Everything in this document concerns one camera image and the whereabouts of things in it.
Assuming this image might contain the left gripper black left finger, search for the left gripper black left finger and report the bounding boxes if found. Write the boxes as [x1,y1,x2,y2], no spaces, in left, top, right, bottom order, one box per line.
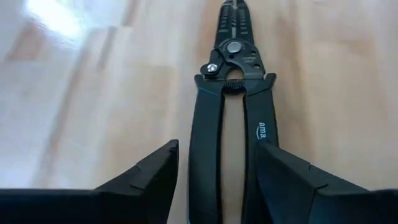
[0,139,180,224]

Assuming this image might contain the black wire strippers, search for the black wire strippers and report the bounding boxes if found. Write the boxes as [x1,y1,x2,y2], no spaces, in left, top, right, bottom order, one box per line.
[187,0,280,224]

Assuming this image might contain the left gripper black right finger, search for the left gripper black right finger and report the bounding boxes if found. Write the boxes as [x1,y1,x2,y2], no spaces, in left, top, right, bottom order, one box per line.
[254,141,398,224]

